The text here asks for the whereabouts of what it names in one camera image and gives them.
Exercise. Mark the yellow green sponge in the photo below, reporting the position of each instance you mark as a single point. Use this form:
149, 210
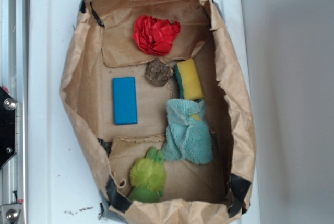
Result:
188, 80

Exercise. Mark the light blue cloth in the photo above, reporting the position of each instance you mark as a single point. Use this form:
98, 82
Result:
187, 134

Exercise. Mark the black metal bracket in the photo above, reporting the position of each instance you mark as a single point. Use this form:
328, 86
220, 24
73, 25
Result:
7, 127

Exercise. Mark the blue rectangular block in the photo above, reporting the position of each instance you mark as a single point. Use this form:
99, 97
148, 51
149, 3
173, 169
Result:
124, 101

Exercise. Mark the green plush animal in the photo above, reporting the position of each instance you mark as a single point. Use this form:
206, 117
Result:
148, 177

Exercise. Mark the silver corner bracket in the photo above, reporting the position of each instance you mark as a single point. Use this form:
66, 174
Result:
10, 213

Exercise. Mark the aluminium frame rail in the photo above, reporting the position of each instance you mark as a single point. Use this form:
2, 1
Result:
14, 77

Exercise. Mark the brown paper bag box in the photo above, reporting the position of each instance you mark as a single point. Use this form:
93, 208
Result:
102, 48

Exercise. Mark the brown rough stone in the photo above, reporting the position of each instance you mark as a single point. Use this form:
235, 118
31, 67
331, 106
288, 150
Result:
158, 73

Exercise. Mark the crumpled red paper ball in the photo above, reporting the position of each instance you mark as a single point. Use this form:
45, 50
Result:
155, 36

